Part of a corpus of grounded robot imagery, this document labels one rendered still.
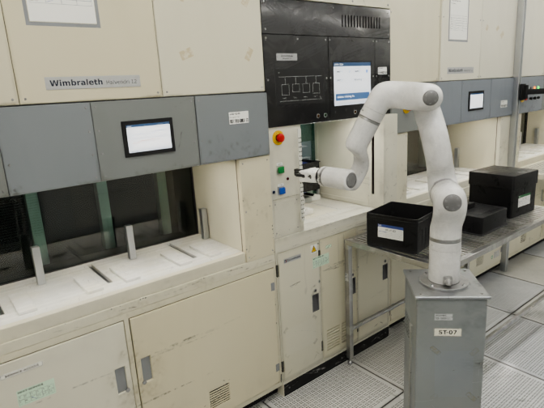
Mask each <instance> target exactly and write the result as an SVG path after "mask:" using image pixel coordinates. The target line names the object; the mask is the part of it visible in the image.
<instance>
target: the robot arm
mask: <svg viewBox="0 0 544 408"><path fill-rule="evenodd" d="M443 98H444V96H443V92H442V90H441V89H440V87H438V86H437V85H435V84H433V83H419V82H404V81H387V82H383V83H379V84H377V85H376V86H375V87H374V88H373V89H372V91H371V92H370V94H369V96H368V98H367V100H366V102H365V103H364V105H363V107H362V109H361V111H360V113H359V115H358V117H357V119H356V121H355V123H354V125H353V127H352V129H351V131H350V133H349V135H348V137H347V139H346V148H347V150H348V151H350V152H351V153H352V154H353V156H354V162H353V165H352V167H351V169H344V168H331V167H326V166H324V167H321V168H309V169H300V168H295V169H294V175H295V176H298V177H302V178H300V179H299V180H300V181H302V182H310V183H318V184H319V185H321V186H325V187H330V188H335V189H343V190H348V191H354V190H357V189H358V188H359V187H360V185H361V184H362V182H363V179H364V177H365V176H366V174H367V172H368V168H369V158H368V151H367V149H368V145H369V143H370V142H371V140H372V138H373V136H374V134H375V132H376V131H377V129H378V127H379V125H380V123H381V122H382V120H383V118H384V116H385V114H386V112H387V111H388V110H389V109H390V108H399V109H406V110H413V111H414V116H415V120H416V122H417V126H418V129H419V134H420V138H421V141H422V145H423V152H424V156H425V160H426V166H427V185H428V193H429V196H430V199H431V201H432V203H433V214H432V219H431V225H430V239H429V267H428V272H424V274H421V275H420V277H419V281H420V282H421V284H423V285H424V286H425V287H427V288H430V289H432V290H436V291H462V290H464V289H466V288H467V287H468V286H469V280H468V279H467V278H466V277H465V276H463V275H461V274H460V268H461V233H462V226H463V223H464V221H465V217H466V212H467V197H466V194H465V191H464V190H463V188H462V187H461V186H460V185H459V184H458V182H457V178H456V174H455V171H454V166H453V154H452V149H451V144H450V140H449V136H448V130H447V126H446V123H445V120H444V116H443V113H442V111H441V108H440V105H441V103H442V101H443Z"/></svg>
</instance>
